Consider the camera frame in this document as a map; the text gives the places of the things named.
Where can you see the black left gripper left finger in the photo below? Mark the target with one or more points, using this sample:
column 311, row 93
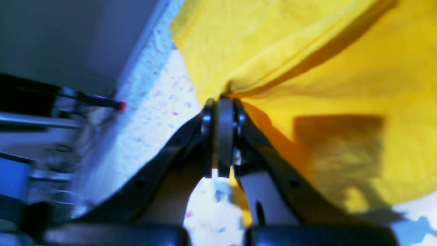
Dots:
column 159, row 192

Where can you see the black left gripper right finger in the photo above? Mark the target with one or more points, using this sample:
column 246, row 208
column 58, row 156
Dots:
column 277, row 194

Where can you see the yellow T-shirt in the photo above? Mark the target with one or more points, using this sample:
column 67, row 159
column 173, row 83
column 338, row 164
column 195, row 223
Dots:
column 344, row 89

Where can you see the speckled white tablecloth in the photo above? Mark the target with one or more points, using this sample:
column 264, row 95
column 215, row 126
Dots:
column 161, row 97

